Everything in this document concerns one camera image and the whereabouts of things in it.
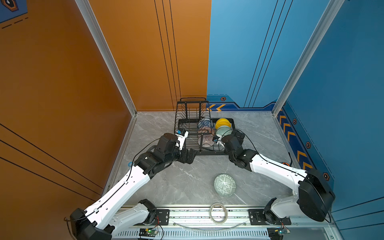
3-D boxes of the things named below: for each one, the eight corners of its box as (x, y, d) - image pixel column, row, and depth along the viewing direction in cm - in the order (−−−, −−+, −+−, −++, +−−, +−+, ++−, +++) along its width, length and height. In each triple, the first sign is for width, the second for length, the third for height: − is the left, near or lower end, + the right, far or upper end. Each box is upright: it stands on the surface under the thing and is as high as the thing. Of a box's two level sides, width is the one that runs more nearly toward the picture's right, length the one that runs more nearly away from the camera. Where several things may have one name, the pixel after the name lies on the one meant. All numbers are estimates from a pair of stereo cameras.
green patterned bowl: (214, 196, 81) (215, 194, 78) (213, 177, 88) (213, 174, 85) (235, 196, 81) (237, 194, 78) (232, 177, 88) (234, 174, 85)
